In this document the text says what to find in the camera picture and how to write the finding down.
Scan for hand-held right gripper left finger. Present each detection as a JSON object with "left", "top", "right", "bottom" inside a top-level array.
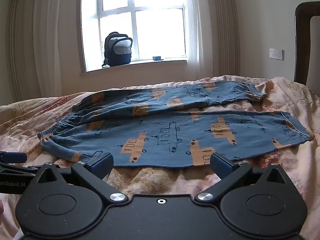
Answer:
[{"left": 34, "top": 152, "right": 128, "bottom": 204}]

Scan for blue patterned pants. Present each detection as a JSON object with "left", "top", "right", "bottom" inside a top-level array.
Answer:
[{"left": 37, "top": 81, "right": 315, "bottom": 168}]

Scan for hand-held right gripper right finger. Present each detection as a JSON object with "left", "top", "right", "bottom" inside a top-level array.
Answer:
[{"left": 194, "top": 152, "right": 291, "bottom": 204}]

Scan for pink floral blanket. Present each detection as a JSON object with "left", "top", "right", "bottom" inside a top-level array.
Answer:
[{"left": 0, "top": 75, "right": 320, "bottom": 240}]

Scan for white wall socket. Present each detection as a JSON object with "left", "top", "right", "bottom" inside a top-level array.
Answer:
[{"left": 269, "top": 48, "right": 284, "bottom": 61}]

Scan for beige curtain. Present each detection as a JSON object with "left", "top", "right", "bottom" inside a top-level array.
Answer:
[
  {"left": 7, "top": 0, "right": 83, "bottom": 101},
  {"left": 185, "top": 0, "right": 241, "bottom": 77}
]

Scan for white framed window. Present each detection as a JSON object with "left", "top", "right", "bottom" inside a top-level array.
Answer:
[{"left": 80, "top": 0, "right": 201, "bottom": 73}]

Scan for brown padded headboard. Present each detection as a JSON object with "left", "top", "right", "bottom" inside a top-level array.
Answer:
[{"left": 294, "top": 1, "right": 320, "bottom": 87}]

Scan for dark blue backpack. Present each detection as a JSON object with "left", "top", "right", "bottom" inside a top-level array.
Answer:
[{"left": 102, "top": 31, "right": 133, "bottom": 68}]

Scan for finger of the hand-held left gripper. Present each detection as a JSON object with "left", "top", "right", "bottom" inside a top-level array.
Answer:
[{"left": 0, "top": 151, "right": 38, "bottom": 178}]

